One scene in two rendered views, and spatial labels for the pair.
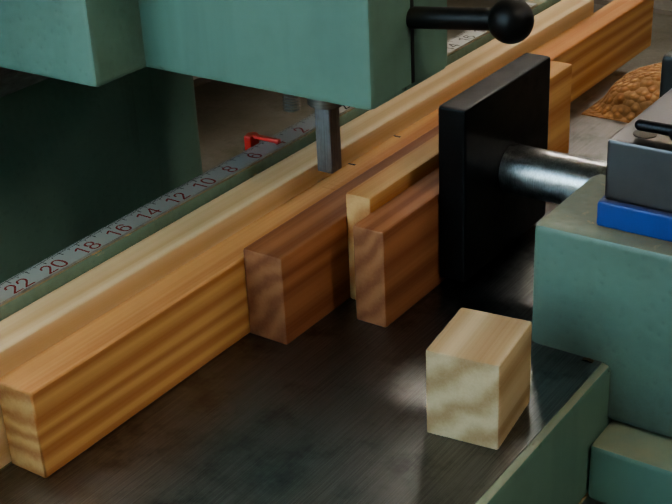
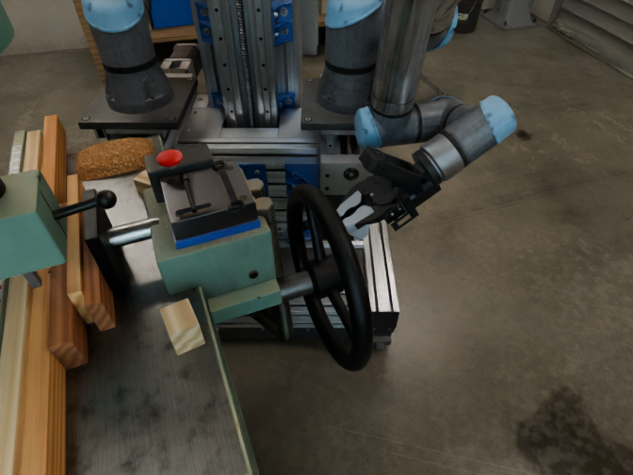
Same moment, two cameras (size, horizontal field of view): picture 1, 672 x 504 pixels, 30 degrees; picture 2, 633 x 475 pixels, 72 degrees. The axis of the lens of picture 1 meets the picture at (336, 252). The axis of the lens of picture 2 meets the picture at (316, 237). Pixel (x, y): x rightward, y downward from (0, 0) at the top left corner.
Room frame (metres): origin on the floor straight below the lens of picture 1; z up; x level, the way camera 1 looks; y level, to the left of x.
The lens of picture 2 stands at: (0.17, 0.09, 1.32)
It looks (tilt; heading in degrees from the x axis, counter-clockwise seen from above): 45 degrees down; 302
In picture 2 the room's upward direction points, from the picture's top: straight up
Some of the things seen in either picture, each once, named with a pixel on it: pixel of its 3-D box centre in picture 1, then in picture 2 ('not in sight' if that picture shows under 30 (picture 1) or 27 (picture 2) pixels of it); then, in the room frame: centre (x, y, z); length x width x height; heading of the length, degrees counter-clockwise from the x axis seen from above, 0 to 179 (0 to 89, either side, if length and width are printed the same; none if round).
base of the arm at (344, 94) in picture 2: not in sight; (349, 78); (0.62, -0.77, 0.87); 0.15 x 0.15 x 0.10
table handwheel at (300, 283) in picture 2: not in sight; (277, 291); (0.43, -0.21, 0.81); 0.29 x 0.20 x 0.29; 144
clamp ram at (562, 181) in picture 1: (550, 176); (129, 234); (0.56, -0.11, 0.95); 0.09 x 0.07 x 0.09; 144
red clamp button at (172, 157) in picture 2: not in sight; (170, 157); (0.55, -0.18, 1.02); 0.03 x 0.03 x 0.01
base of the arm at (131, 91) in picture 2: not in sight; (135, 77); (1.04, -0.50, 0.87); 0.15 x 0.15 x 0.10
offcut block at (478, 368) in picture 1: (479, 377); (183, 326); (0.43, -0.06, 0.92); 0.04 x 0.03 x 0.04; 151
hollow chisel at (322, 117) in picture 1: (327, 122); (26, 270); (0.58, 0.00, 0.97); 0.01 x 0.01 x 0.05; 54
